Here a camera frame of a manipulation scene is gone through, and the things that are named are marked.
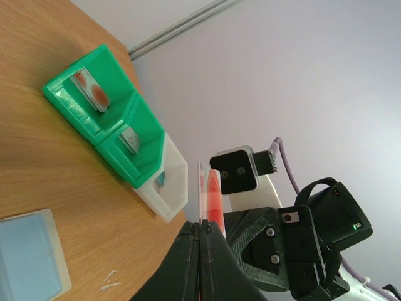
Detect red white card in tray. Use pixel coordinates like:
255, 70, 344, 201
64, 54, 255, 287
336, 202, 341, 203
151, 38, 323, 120
70, 68, 110, 113

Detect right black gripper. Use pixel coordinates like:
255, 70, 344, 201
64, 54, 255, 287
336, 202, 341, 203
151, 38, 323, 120
224, 206, 350, 300

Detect red white card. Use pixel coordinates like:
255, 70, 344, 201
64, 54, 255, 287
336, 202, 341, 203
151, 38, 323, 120
70, 68, 110, 113
197, 162, 226, 237

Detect teal card in tray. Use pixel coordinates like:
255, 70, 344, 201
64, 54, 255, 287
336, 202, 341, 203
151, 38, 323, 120
155, 171, 165, 187

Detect green plastic sorting tray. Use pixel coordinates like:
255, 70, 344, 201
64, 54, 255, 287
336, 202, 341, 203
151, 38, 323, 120
42, 44, 165, 189

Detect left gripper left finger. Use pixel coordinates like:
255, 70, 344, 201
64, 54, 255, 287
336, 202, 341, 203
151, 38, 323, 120
131, 221, 200, 301

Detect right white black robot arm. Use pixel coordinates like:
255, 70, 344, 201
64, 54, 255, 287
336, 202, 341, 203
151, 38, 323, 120
224, 177, 400, 300

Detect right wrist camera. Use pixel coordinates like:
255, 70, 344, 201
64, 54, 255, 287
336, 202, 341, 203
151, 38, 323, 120
209, 145, 277, 195

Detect right aluminium frame post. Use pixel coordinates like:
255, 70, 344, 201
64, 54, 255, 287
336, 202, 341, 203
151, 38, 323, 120
128, 0, 241, 61

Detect beige card holder wallet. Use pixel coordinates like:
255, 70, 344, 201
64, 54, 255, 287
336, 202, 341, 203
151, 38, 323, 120
1, 209, 72, 300

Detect grey card in tray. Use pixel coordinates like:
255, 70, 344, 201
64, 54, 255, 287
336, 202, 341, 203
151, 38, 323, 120
119, 127, 141, 154

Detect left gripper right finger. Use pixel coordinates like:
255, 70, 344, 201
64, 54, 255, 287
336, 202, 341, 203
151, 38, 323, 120
200, 220, 266, 300

